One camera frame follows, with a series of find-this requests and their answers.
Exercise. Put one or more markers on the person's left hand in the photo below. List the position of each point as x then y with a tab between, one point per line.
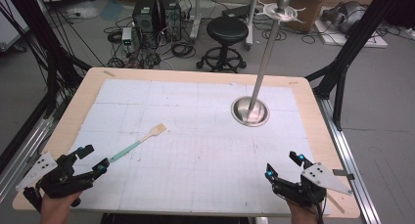
58	208

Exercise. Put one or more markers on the white flat board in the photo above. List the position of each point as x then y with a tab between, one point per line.
372	41

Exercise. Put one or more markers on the white grid mat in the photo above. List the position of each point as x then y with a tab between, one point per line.
195	145

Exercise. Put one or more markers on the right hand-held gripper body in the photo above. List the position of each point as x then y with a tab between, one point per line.
313	185

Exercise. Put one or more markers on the metal utensil stand with round base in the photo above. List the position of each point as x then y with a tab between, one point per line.
261	87

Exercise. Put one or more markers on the black round stool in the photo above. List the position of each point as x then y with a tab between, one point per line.
226	35

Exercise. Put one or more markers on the person's right hand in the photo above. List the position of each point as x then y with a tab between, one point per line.
301	213

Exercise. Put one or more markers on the strip of beige tape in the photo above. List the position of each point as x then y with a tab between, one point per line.
109	73

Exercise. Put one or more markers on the grey bag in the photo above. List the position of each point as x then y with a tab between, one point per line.
345	17

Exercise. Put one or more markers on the small grey power supply box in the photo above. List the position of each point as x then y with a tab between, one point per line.
127	38

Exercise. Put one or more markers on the thin wooden stick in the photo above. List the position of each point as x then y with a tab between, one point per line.
335	203

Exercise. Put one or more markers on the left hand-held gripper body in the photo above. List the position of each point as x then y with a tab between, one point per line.
63	181

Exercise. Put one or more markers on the cardboard box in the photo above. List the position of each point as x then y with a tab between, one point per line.
310	8

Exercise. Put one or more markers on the aluminium rail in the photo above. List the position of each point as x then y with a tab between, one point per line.
19	155
349	158

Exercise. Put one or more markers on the white metal stand post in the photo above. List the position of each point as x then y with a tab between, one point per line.
195	15
251	22

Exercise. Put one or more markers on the grey metal bracket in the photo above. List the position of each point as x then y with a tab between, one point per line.
343	174

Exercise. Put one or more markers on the black computer tower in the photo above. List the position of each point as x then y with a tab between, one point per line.
145	18
171	17

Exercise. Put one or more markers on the black metal frame strut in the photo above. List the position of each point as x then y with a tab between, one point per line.
39	38
355	44

